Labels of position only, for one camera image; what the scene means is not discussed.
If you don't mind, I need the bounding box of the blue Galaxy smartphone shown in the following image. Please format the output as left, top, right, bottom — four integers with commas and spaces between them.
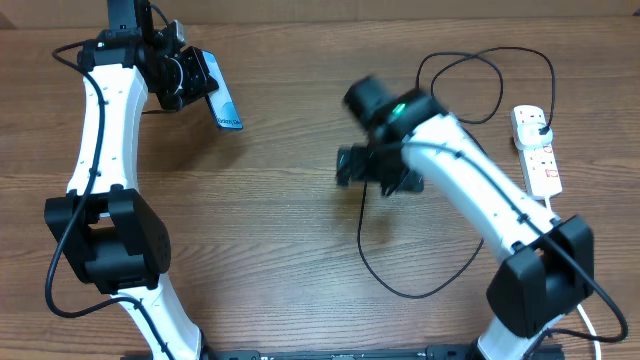
203, 51, 244, 131

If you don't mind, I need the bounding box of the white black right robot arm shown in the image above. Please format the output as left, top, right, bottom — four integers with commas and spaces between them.
336, 76, 596, 359

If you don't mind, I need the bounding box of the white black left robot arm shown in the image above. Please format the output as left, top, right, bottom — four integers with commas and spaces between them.
44, 1, 219, 359

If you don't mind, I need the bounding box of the white USB charger plug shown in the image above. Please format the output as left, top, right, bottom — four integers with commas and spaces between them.
514, 123, 553, 150

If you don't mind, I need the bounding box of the white power strip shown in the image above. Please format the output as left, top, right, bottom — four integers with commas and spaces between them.
511, 105, 562, 200

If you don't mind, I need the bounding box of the white power strip cord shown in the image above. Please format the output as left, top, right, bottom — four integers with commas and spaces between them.
543, 197, 603, 360

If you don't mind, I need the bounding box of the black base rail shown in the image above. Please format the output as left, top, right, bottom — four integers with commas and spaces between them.
119, 343, 566, 360

